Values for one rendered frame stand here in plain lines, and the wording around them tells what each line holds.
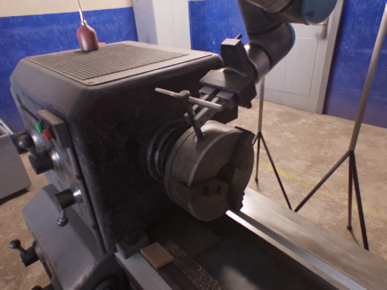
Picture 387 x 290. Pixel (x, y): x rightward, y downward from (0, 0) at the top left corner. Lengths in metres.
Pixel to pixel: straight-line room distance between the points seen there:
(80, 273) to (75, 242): 0.11
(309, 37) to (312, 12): 3.26
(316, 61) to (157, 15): 2.11
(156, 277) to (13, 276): 1.53
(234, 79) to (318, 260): 0.54
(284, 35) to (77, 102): 0.51
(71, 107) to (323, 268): 0.75
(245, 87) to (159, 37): 3.57
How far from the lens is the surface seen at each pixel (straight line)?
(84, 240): 1.00
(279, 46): 0.75
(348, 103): 3.85
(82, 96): 0.68
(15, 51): 3.99
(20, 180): 2.91
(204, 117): 0.61
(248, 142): 0.71
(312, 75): 3.90
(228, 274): 0.97
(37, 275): 2.19
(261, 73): 0.70
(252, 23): 0.73
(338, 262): 0.92
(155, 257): 0.85
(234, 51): 0.66
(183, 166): 0.64
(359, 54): 3.71
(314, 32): 3.83
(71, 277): 0.99
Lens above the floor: 1.51
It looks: 29 degrees down
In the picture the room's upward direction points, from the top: 4 degrees counter-clockwise
